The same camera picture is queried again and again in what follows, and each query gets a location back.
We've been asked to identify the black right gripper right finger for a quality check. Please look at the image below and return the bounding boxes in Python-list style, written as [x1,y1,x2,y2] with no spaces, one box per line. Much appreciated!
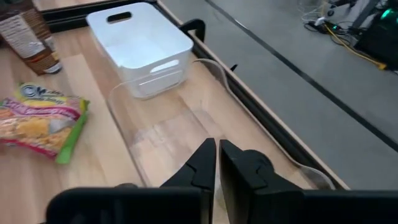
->
[219,139,398,224]

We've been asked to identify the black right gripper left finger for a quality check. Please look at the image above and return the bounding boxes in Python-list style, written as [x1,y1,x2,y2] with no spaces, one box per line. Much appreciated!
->
[46,138,216,224]

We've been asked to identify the lime chili shrimp ramen packet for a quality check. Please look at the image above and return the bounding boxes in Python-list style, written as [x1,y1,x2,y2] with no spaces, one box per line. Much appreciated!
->
[0,82,91,165]

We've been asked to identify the brown white-label spice packet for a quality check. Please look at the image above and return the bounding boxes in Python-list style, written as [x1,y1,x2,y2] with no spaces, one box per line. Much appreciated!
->
[0,0,63,77]

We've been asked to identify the small clear plastic bin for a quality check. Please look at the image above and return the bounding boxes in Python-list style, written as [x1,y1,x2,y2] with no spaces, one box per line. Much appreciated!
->
[107,58,336,190]

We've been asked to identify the white plastic bin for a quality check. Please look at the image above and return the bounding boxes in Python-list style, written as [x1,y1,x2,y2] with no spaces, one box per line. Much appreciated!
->
[86,2,194,100]

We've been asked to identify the yellow cable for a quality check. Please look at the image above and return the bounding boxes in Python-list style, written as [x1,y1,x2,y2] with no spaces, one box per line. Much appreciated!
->
[323,24,388,71]

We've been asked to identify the black frame clamp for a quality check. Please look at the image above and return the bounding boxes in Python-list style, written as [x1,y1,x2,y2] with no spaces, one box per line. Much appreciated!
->
[179,18,206,43]

